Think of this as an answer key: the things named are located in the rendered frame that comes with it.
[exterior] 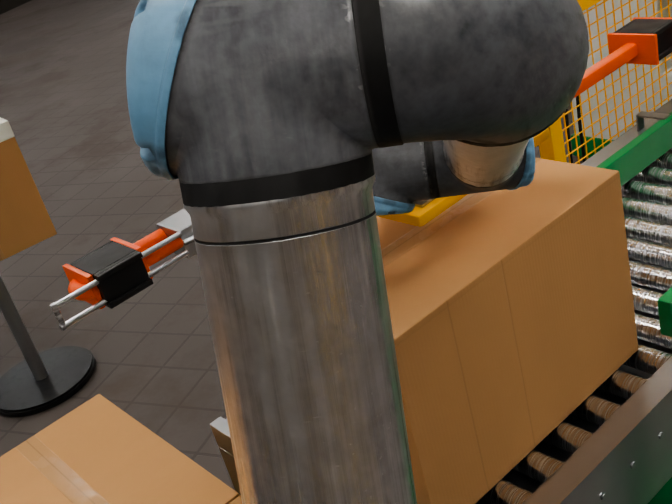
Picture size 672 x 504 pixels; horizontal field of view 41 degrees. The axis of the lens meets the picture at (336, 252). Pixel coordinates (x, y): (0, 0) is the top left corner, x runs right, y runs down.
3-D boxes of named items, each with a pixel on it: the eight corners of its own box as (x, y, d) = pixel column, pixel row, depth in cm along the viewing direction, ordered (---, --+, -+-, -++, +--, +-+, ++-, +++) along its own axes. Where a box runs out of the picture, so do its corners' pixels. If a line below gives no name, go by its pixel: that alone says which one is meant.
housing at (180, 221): (202, 228, 133) (193, 201, 131) (229, 236, 128) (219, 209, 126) (164, 250, 129) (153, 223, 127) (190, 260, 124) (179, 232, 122)
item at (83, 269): (126, 266, 126) (114, 236, 124) (153, 278, 121) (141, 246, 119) (75, 296, 122) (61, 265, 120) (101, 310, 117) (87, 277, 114)
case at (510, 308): (485, 300, 209) (454, 143, 191) (639, 349, 180) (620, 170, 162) (293, 450, 179) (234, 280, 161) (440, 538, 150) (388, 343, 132)
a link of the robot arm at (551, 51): (603, -141, 44) (524, 106, 111) (352, -96, 46) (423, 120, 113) (633, 92, 44) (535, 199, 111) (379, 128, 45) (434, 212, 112)
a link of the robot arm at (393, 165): (432, 211, 104) (418, 104, 103) (334, 224, 106) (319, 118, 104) (434, 206, 113) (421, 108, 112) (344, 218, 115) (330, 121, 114)
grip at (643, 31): (636, 45, 154) (634, 16, 152) (683, 46, 148) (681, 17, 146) (609, 63, 150) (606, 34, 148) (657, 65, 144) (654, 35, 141)
